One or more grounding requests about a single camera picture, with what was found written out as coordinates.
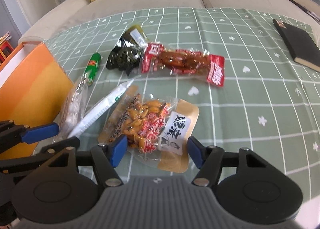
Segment green checked tablecloth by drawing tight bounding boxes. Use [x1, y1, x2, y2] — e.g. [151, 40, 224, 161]
[30, 6, 320, 207]

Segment black notebook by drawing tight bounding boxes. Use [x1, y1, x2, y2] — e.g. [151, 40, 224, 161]
[272, 19, 320, 72]

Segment paper stack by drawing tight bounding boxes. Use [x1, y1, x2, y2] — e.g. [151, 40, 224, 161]
[0, 31, 13, 44]

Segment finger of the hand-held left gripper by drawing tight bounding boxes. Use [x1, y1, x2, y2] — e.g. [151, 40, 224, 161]
[0, 120, 60, 156]
[0, 137, 81, 172]

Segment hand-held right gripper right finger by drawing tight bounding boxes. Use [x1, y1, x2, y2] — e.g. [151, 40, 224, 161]
[187, 136, 267, 186]

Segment red stacked stools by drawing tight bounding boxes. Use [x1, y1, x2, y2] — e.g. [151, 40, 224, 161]
[0, 41, 14, 65]

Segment orange paper bag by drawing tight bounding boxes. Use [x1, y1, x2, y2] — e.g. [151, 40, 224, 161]
[0, 41, 75, 154]

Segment dark green vegetable packet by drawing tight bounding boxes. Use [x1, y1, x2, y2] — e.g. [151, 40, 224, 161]
[106, 25, 148, 77]

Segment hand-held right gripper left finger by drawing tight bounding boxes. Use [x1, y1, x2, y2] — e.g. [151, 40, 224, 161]
[47, 134, 128, 187]

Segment red braised meat packet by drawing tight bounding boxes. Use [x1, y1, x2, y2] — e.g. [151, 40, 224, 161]
[138, 42, 225, 87]

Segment kraft broad bean packet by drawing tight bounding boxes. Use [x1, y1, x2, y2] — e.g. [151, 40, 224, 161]
[97, 85, 200, 172]

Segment green sausage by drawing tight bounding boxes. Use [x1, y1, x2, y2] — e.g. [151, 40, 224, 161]
[84, 53, 102, 87]

